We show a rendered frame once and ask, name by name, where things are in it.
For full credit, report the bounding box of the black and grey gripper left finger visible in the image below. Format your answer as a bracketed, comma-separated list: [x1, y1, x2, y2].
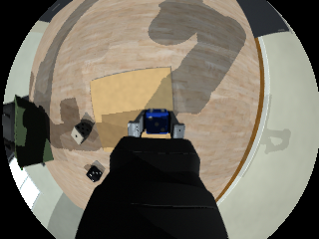
[128, 110, 147, 137]

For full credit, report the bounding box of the tan flat mat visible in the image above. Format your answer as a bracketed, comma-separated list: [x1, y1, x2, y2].
[90, 68, 173, 152]

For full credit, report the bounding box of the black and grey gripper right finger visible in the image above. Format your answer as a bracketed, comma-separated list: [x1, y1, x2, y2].
[167, 111, 185, 138]

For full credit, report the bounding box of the blue die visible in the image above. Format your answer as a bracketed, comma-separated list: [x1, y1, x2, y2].
[146, 109, 168, 134]

